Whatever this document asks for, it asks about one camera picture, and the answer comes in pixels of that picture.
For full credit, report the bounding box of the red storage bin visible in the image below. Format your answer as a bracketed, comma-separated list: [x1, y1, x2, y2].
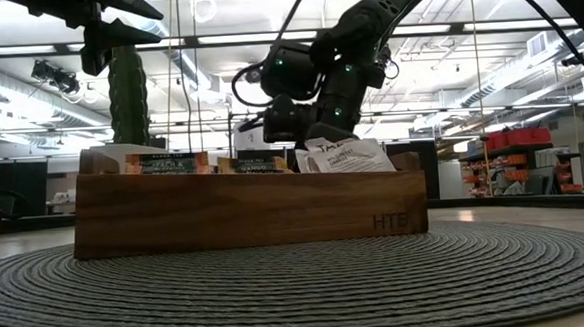
[485, 130, 511, 150]
[508, 126, 553, 147]

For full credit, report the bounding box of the white cabinet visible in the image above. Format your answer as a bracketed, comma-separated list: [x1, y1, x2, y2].
[436, 160, 465, 201]

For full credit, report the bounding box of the white ceiling vent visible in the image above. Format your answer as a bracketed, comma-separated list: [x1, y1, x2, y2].
[526, 31, 550, 60]

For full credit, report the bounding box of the shelf with orange bins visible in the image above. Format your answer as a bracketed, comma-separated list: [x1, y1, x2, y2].
[458, 125, 584, 201]

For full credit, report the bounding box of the black background counter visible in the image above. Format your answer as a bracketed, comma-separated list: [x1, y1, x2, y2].
[0, 138, 50, 220]

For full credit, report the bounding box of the grey round woven mat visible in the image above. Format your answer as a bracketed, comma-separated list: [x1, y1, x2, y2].
[0, 212, 584, 327]

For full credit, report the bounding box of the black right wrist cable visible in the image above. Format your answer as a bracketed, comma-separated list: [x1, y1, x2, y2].
[226, 0, 320, 111]

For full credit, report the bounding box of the green cactus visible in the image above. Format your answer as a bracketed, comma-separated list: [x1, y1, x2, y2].
[105, 43, 151, 148]

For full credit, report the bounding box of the yellow vertical pole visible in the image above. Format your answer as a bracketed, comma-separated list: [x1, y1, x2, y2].
[468, 0, 493, 198]

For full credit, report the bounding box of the yellow mango tea packet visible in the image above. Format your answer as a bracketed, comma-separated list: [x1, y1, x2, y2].
[216, 152, 294, 178]

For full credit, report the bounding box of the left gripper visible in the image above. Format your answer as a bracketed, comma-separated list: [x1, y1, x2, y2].
[2, 0, 167, 82]

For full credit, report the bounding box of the LED light bar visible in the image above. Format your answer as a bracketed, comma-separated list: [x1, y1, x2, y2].
[0, 14, 584, 62]
[358, 98, 584, 120]

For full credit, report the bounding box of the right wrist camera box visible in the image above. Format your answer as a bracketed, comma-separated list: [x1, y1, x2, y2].
[235, 92, 320, 146]

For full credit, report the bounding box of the red peach tea packet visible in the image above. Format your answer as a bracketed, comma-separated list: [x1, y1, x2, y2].
[124, 150, 211, 179]

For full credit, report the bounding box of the wooden tea organiser box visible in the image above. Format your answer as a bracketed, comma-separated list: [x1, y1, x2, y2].
[68, 131, 431, 261]

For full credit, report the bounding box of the black ceiling-mounted device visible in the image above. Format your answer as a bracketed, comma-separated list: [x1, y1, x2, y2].
[375, 45, 402, 82]
[29, 57, 82, 98]
[560, 51, 584, 68]

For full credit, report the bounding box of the white orange tea packet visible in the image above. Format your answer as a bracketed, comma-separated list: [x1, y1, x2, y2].
[304, 133, 398, 178]
[294, 146, 323, 174]

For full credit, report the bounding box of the black aluminium table frame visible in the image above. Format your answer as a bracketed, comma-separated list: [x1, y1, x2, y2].
[0, 183, 584, 244]

